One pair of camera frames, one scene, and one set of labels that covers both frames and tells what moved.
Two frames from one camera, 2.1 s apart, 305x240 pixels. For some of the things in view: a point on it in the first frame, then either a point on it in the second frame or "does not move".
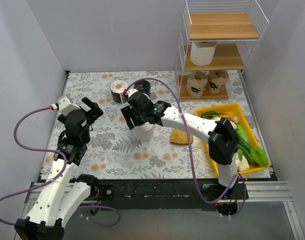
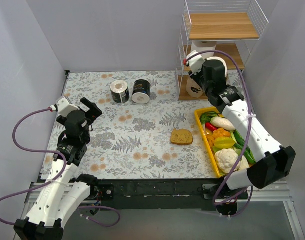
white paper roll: (143, 132) -> (216, 58)
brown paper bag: (196, 84) does not move
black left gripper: (90, 111) does not move
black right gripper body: (129, 116) -> (197, 79)
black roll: (117, 88) does not move
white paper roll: (202, 52) does not move
